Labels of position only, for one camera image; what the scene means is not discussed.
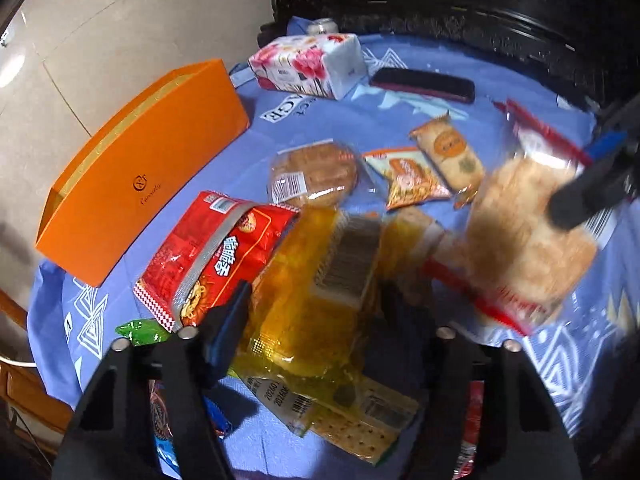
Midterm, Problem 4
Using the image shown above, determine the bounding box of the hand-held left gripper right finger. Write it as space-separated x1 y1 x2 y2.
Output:
377 280 586 480

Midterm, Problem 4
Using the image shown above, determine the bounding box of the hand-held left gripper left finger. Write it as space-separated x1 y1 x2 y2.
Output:
52 280 253 480

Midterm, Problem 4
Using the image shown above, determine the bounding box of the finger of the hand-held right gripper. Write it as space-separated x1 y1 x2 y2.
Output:
547 144 640 232
589 110 640 165

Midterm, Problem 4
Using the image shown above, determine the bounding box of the large rice cracker bag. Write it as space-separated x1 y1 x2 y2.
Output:
425 97 618 336

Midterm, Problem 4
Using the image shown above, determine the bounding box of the yellow transparent snack packet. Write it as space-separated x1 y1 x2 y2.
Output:
235 207 446 381

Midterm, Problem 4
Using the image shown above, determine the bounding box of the orange cardboard box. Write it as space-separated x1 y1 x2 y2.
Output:
35 58 251 288

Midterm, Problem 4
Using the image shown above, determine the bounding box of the round pastry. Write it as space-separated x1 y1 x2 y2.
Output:
267 141 360 208

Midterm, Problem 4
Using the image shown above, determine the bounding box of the red snack packet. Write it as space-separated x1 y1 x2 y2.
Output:
452 380 488 480

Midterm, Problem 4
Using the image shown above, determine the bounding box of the red noodle packet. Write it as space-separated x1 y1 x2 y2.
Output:
132 190 301 333

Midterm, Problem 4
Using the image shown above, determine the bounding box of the green snack packet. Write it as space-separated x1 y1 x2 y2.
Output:
115 319 173 347

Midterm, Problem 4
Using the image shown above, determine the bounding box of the cracker packet yellow-green label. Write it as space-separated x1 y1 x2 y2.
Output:
232 365 421 463

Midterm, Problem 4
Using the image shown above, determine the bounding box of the blue snack packet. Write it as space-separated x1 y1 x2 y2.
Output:
149 380 236 473

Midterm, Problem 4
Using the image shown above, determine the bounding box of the orange rice cracker packet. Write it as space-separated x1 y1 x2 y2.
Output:
409 112 486 209

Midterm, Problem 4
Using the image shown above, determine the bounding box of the orange triangular snack packet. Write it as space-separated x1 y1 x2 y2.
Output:
362 147 453 211

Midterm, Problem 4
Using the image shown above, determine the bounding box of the black oblong case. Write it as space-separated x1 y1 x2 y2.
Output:
370 66 476 105

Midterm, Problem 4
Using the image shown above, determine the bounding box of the brown wooden chair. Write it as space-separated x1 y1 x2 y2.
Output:
0 287 76 436

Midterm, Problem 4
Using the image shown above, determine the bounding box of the blue printed tablecloth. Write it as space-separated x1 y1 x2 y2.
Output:
27 17 640 480

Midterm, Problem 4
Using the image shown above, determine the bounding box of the floral tissue pack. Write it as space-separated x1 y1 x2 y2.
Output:
248 33 366 101

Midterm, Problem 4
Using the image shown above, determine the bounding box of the metal drink can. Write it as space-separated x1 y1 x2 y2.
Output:
306 18 341 37

